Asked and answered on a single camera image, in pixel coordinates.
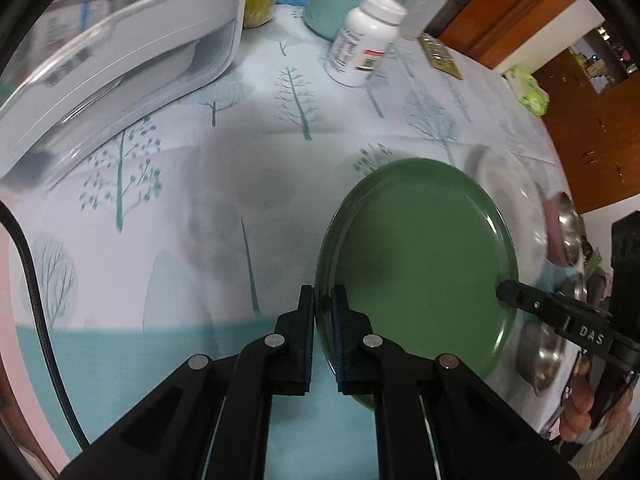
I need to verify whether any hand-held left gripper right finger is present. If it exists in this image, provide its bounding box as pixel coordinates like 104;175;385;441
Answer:
331;285;582;480

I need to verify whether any pink bowl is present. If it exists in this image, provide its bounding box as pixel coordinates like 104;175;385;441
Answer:
542;192;576;266

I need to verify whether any gold foil packet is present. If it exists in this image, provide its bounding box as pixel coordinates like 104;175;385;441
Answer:
417;34;463;80

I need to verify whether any green plate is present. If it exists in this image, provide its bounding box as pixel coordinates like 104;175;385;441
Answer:
316;158;520;411

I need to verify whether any large steel bowl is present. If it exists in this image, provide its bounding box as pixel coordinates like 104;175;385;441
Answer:
515;317;568;393

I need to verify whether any tree print tablecloth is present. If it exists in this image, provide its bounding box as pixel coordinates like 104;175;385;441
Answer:
10;2;581;480

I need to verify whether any teal canister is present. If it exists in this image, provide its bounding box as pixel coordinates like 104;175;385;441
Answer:
304;0;426;41

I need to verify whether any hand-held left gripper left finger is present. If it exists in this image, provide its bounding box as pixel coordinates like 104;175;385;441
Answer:
57;285;315;480

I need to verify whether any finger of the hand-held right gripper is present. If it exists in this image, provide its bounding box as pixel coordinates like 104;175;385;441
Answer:
496;280;614;329

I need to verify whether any white pill bottle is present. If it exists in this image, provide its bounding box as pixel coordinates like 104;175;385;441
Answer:
325;0;407;87

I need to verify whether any green tissue pack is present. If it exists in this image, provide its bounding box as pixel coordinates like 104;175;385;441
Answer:
502;65;548;117

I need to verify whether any wooden wardrobe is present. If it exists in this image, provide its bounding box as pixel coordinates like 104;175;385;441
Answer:
532;50;640;216

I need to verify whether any person's right hand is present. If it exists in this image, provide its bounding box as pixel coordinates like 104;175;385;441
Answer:
559;359;634;442

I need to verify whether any clear squeeze bottle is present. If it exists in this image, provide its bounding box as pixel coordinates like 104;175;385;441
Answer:
400;0;456;41

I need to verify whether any clear glass plate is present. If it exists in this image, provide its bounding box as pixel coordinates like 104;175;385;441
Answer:
467;145;548;281

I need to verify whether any yellow glass bowl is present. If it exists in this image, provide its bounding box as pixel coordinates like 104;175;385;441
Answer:
243;0;278;29

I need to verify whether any black cable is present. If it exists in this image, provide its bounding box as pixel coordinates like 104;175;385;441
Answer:
0;209;90;447

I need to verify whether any small steel bowl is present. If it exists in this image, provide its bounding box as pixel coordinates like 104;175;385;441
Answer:
555;191;583;263

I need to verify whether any wooden door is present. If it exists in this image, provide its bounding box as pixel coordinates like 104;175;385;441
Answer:
440;0;586;68

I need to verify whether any cluttered shelf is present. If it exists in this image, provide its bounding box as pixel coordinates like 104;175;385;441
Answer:
567;20;640;93

